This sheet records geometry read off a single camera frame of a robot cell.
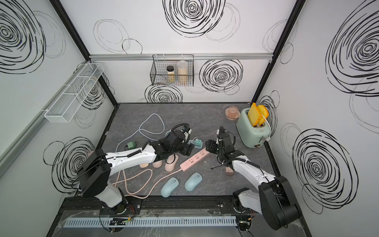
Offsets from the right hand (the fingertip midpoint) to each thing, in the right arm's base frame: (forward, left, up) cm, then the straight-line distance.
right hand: (209, 144), depth 87 cm
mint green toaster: (+3, -25, +4) cm, 26 cm away
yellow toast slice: (+13, -27, +13) cm, 33 cm away
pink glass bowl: (+28, -18, -4) cm, 34 cm away
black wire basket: (+41, +34, +22) cm, 58 cm away
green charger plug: (+1, +50, -6) cm, 50 cm away
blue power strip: (+1, +7, -1) cm, 7 cm away
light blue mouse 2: (-18, +8, -6) cm, 21 cm away
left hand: (-1, +12, +3) cm, 13 cm away
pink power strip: (-5, +6, -6) cm, 10 cm away
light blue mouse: (-22, +22, -6) cm, 31 cm away
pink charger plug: (-14, -11, -6) cm, 18 cm away
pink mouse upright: (-11, +31, -6) cm, 33 cm away
